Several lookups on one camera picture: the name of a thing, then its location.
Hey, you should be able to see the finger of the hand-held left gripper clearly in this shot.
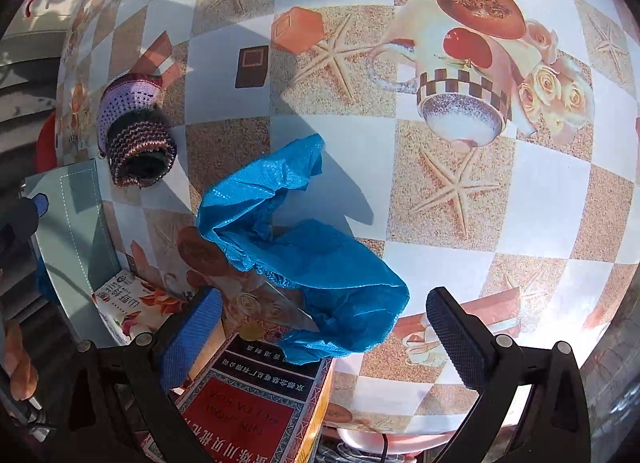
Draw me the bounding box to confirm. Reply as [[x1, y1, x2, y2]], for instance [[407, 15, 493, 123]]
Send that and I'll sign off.
[[0, 193, 50, 254]]

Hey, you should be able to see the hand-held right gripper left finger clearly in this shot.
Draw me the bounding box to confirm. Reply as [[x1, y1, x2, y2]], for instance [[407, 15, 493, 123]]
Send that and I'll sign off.
[[50, 285, 226, 463]]

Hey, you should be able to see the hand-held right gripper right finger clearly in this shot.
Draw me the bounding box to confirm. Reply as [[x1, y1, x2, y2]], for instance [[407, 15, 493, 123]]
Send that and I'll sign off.
[[425, 285, 593, 463]]

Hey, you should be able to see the grey-green storage box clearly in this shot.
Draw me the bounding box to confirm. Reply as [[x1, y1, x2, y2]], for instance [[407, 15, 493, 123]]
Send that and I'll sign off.
[[22, 159, 136, 349]]

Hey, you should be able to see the blue disposable shoe cover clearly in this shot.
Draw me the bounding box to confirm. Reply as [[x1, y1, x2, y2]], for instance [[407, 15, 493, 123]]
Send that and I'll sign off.
[[196, 133, 411, 365]]

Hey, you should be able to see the person's left hand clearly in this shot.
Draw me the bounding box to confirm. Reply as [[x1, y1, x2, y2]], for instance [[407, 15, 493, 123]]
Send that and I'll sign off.
[[2, 320, 40, 401]]

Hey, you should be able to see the white flower print packet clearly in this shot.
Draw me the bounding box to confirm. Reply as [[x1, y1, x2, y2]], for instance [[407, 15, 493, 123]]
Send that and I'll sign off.
[[91, 270, 198, 346]]

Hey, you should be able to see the red stool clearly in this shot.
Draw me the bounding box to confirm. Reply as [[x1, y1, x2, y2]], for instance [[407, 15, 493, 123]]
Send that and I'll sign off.
[[36, 110, 63, 169]]

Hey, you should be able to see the red and yellow cardboard box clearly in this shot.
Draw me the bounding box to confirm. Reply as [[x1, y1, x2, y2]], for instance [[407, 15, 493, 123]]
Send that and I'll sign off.
[[145, 328, 335, 463]]

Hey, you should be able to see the purple knitted pouch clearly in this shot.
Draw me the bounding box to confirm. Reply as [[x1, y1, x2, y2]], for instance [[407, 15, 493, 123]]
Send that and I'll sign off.
[[96, 74, 178, 189]]

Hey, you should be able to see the pink stool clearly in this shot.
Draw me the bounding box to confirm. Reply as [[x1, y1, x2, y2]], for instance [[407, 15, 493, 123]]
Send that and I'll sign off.
[[335, 425, 436, 450]]

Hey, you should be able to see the white panel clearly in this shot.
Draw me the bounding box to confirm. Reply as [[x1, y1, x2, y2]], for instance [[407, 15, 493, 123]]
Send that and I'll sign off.
[[10, 0, 83, 36]]

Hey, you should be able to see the printed checkered tablecloth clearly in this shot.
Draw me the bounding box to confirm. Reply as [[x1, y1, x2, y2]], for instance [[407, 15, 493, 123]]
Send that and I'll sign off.
[[55, 0, 640, 439]]

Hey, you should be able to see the red hook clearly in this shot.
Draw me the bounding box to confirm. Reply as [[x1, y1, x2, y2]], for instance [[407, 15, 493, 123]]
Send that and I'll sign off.
[[27, 0, 81, 19]]

